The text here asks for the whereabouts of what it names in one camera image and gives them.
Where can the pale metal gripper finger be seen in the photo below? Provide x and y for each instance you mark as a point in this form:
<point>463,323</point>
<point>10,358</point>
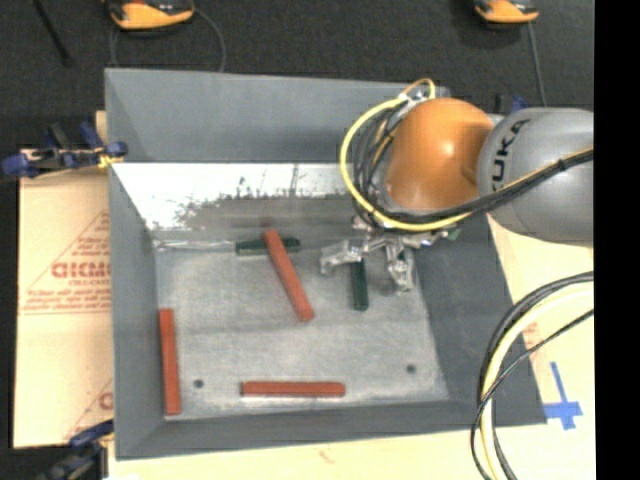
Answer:
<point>401,270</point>
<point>345,252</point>

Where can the dark green flat block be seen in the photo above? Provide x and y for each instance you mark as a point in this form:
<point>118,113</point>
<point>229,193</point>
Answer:
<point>359,288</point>
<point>255,246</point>

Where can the red-brown flat block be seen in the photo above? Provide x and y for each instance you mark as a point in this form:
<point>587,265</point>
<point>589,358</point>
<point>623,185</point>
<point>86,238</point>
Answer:
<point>170,363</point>
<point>289,275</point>
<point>292,389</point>

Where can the grey metal bin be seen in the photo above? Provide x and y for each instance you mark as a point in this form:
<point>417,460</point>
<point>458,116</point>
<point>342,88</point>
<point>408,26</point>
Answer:
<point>240,348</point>

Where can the brown cardboard board, red print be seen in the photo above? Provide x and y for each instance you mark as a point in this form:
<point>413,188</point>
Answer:
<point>60,278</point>

